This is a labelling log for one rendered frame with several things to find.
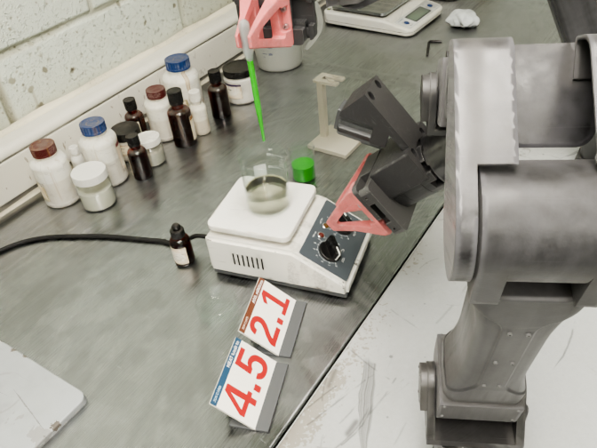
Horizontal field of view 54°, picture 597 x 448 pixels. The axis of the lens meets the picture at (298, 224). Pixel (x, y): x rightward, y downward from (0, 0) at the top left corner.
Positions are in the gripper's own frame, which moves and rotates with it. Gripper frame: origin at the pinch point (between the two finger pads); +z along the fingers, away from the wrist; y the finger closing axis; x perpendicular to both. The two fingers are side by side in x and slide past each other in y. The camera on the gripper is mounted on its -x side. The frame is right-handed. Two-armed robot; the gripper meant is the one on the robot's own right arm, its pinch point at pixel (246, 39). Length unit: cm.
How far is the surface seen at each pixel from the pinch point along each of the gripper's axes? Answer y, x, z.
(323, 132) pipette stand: -3.4, 30.1, -30.4
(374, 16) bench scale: -8, 29, -84
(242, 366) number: 4.0, 29.1, 22.1
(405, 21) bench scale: 1, 30, -83
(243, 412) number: 6.0, 30.3, 26.8
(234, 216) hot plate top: -4.4, 23.1, 3.7
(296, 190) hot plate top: 1.8, 23.3, -3.7
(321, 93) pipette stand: -3.3, 22.5, -30.5
